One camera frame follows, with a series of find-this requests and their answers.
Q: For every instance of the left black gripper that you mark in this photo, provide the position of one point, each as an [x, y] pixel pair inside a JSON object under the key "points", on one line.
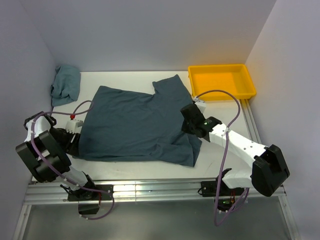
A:
{"points": [[72, 148]]}

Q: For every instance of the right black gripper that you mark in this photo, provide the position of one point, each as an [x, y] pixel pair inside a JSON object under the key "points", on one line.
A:
{"points": [[185, 128]]}

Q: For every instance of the dark teal t-shirt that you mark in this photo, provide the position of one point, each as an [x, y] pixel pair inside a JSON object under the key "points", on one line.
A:
{"points": [[128, 126]]}

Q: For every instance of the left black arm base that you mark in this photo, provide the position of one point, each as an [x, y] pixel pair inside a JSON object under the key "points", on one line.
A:
{"points": [[89, 202]]}

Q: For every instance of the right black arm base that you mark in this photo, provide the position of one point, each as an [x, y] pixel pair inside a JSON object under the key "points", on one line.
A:
{"points": [[227, 196]]}

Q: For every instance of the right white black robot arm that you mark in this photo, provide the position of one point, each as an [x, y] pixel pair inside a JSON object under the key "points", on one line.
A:
{"points": [[268, 168]]}

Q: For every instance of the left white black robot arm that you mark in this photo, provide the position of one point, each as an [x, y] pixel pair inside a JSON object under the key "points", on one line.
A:
{"points": [[46, 151]]}

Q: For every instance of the light blue crumpled t-shirt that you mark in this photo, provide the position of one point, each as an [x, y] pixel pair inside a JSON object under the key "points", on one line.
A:
{"points": [[65, 88]]}

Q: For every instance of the yellow plastic tray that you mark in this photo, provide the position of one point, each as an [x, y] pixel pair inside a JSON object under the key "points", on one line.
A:
{"points": [[232, 78]]}

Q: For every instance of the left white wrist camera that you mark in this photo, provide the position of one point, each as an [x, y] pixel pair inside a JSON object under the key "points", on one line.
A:
{"points": [[73, 126]]}

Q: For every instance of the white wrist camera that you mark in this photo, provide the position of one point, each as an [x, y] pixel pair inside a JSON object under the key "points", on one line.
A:
{"points": [[73, 126], [200, 104]]}

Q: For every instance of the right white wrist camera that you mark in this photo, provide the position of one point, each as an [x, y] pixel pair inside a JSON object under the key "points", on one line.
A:
{"points": [[200, 104]]}

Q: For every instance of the aluminium front rail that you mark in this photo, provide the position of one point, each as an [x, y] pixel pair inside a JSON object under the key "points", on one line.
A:
{"points": [[123, 191]]}

